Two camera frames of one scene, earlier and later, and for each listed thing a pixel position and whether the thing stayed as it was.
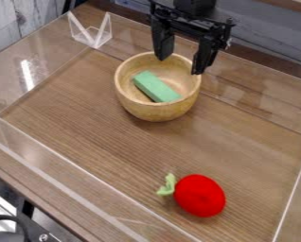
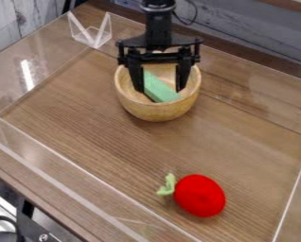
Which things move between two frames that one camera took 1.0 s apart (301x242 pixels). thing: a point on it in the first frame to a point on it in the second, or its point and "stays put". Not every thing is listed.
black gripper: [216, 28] to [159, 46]
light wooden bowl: [172, 71] stays put
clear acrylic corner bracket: [89, 36] stays put
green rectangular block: [159, 91] stays put
